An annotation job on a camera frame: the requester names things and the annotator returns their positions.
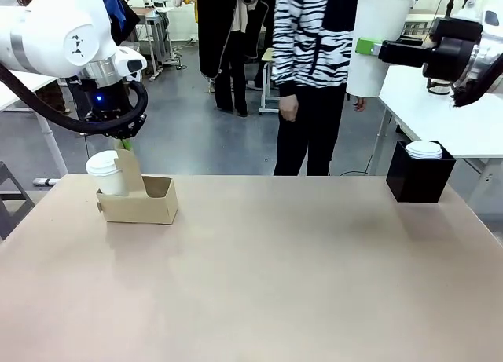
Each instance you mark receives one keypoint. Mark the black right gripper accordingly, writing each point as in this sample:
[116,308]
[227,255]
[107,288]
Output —
[452,52]

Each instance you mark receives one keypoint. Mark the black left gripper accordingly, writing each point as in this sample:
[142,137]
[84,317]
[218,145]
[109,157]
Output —
[112,110]

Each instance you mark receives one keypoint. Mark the small white lidded paper cup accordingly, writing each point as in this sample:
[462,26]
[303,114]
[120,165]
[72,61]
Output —
[106,173]

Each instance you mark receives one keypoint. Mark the tall white paper cup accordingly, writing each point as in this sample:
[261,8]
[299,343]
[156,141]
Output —
[377,20]

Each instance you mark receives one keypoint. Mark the brown cardboard cup carrier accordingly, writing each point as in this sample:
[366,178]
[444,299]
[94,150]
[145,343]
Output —
[137,210]

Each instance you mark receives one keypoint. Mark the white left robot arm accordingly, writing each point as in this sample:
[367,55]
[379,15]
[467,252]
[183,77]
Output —
[51,28]

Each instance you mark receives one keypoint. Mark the person's right forearm striped sleeve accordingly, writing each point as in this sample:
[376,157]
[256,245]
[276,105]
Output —
[285,71]

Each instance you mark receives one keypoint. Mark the stack of white cup lids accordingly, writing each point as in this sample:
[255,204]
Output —
[424,150]

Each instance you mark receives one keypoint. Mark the person's left hand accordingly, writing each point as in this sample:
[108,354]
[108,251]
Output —
[359,104]

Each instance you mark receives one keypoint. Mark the person's right hand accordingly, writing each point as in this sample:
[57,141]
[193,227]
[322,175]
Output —
[288,108]

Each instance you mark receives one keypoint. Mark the white table with pole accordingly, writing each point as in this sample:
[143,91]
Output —
[452,122]

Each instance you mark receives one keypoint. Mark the person in zebra striped hoodie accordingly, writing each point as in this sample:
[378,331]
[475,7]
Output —
[310,63]

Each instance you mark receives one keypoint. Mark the person in black clothes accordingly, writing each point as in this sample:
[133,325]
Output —
[226,63]

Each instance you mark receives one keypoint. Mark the wooden seat metal chair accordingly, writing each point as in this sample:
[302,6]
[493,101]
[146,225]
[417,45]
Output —
[268,55]

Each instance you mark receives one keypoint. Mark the black square box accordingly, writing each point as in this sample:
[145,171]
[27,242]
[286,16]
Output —
[416,185]

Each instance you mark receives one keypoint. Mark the person in blue top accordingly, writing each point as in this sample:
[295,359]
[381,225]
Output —
[114,4]

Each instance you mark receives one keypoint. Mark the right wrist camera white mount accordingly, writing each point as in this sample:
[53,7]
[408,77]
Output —
[467,4]

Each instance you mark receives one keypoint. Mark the metal frame table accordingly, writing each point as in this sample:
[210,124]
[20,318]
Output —
[151,12]

